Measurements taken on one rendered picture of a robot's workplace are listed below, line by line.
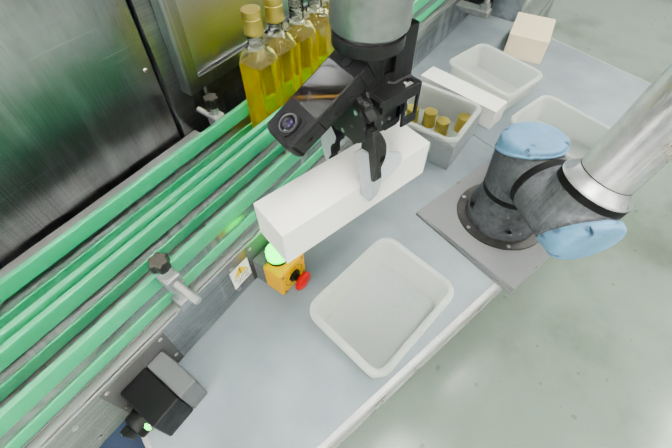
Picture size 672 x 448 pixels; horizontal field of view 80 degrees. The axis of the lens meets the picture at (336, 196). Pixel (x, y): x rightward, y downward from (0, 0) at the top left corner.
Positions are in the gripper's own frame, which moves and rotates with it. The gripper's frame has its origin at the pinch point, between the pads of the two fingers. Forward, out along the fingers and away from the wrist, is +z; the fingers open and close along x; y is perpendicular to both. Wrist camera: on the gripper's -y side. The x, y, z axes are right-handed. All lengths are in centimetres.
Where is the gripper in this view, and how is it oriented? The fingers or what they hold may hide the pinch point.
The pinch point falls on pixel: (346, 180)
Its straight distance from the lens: 52.3
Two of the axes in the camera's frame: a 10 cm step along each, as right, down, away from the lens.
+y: 7.8, -4.9, 4.0
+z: 0.0, 6.3, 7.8
